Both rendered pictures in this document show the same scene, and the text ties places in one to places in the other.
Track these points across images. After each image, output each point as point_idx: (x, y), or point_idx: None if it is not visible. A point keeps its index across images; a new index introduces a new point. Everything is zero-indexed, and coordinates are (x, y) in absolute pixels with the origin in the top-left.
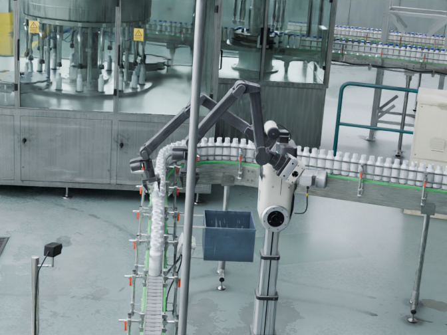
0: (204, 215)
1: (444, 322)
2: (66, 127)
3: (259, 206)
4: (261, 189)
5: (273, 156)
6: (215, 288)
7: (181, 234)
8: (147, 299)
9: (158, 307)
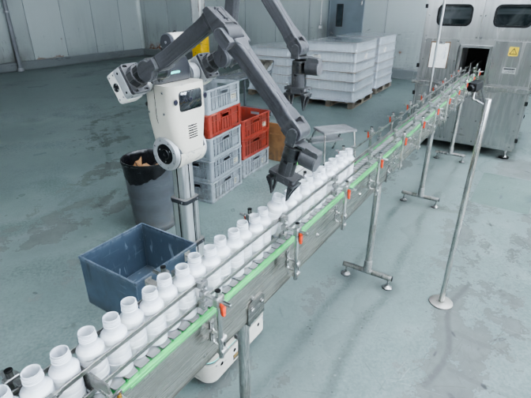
0: (158, 267)
1: None
2: None
3: (197, 142)
4: (199, 118)
5: None
6: None
7: (299, 167)
8: (370, 164)
9: (366, 158)
